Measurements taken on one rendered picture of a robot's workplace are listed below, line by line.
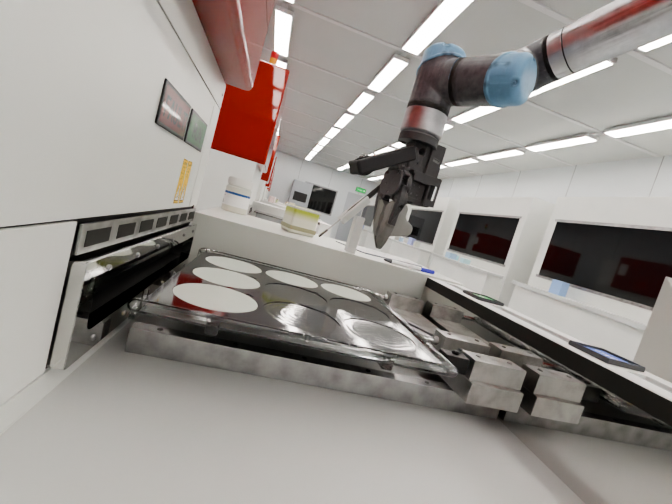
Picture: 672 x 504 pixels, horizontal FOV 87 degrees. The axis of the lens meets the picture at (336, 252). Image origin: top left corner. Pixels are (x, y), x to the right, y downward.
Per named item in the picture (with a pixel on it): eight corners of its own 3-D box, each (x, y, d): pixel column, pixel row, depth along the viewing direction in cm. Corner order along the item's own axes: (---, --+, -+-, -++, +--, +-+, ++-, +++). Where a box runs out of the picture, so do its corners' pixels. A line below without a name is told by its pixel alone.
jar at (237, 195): (218, 208, 97) (227, 175, 96) (222, 208, 104) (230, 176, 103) (244, 216, 99) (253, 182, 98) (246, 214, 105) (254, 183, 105)
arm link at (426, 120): (421, 102, 59) (397, 110, 66) (412, 129, 59) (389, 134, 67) (456, 118, 62) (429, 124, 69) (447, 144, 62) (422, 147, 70)
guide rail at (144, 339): (123, 351, 40) (129, 326, 40) (130, 344, 42) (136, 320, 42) (496, 419, 51) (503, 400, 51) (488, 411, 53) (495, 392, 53)
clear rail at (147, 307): (123, 312, 34) (126, 298, 34) (128, 307, 36) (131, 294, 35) (458, 380, 42) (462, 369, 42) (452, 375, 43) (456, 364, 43)
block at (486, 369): (468, 380, 46) (476, 358, 46) (455, 368, 49) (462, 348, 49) (520, 390, 48) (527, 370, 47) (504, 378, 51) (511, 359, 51)
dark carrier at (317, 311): (142, 305, 36) (143, 299, 36) (203, 253, 69) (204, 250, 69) (441, 367, 43) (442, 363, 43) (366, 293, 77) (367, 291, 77)
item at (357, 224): (331, 247, 79) (348, 189, 78) (328, 245, 83) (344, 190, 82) (356, 254, 81) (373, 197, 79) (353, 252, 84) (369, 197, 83)
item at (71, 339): (41, 368, 29) (65, 258, 28) (177, 267, 72) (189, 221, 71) (65, 372, 30) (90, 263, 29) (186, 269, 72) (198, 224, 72)
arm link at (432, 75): (460, 35, 57) (415, 41, 62) (439, 104, 58) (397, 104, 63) (479, 60, 62) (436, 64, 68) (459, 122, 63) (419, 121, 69)
